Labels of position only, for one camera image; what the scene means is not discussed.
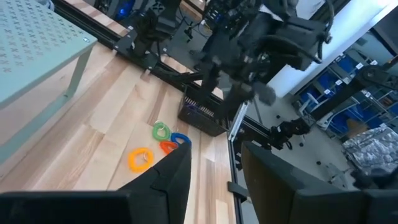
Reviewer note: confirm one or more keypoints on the shelf with blue bins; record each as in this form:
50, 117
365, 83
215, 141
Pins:
345, 65

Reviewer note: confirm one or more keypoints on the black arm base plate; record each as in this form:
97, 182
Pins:
124, 46

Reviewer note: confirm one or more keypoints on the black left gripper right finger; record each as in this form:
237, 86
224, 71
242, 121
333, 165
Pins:
273, 186

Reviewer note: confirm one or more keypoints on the black plastic basket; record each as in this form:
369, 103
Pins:
199, 123

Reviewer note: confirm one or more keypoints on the camouflage cloth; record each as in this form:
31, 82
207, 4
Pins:
370, 149

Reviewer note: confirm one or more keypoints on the orange coil wristband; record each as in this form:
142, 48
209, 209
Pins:
168, 144

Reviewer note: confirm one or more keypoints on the silver aluminium extrusion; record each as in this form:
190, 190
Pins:
237, 121

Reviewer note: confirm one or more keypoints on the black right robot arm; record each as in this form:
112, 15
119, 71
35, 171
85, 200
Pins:
298, 34

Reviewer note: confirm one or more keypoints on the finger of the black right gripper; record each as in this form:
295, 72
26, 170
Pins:
234, 99
211, 81

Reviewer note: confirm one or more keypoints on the office chair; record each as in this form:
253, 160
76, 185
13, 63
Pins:
289, 130

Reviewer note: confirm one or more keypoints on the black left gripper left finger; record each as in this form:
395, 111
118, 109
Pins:
168, 183

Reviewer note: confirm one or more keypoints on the green coil wristband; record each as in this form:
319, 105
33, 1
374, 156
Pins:
154, 132

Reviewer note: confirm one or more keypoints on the black frame clamp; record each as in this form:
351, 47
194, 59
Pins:
237, 191

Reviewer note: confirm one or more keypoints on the green perforated metal shelf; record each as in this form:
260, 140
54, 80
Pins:
31, 46

